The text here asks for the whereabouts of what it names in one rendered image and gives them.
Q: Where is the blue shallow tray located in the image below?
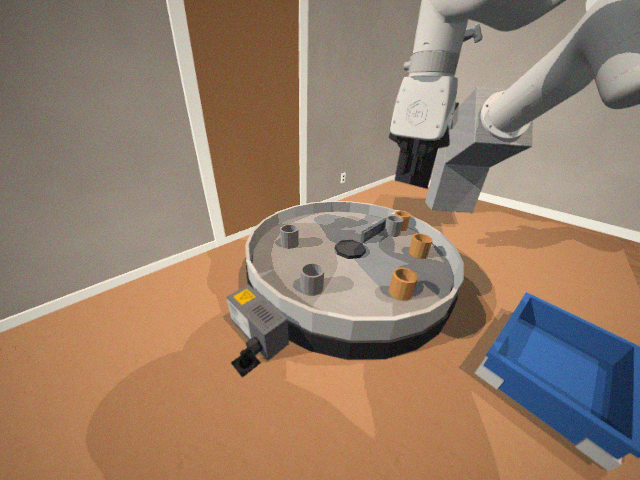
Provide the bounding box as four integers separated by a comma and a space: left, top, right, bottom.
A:
475, 292, 640, 471

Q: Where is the bronze bushing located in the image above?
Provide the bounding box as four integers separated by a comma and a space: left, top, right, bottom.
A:
409, 234, 433, 259
394, 211, 410, 231
389, 268, 418, 301

